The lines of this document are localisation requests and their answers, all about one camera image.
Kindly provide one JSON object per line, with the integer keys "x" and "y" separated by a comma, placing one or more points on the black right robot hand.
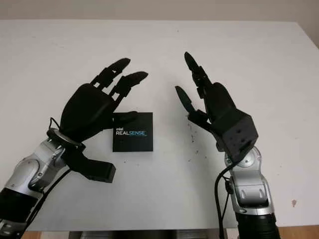
{"x": 219, "y": 102}

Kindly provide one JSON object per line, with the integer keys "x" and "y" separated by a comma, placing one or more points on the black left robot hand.
{"x": 84, "y": 109}

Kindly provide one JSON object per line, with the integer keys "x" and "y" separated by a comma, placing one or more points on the black RealSense box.
{"x": 134, "y": 144}

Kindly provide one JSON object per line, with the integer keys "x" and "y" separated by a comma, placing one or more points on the dark grey metal bar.
{"x": 149, "y": 236}

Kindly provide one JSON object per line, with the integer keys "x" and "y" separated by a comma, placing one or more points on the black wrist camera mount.
{"x": 99, "y": 171}
{"x": 239, "y": 139}

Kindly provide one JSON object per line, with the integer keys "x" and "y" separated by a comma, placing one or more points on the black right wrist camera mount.
{"x": 239, "y": 139}

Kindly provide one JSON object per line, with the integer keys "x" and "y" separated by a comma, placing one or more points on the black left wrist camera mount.
{"x": 99, "y": 171}

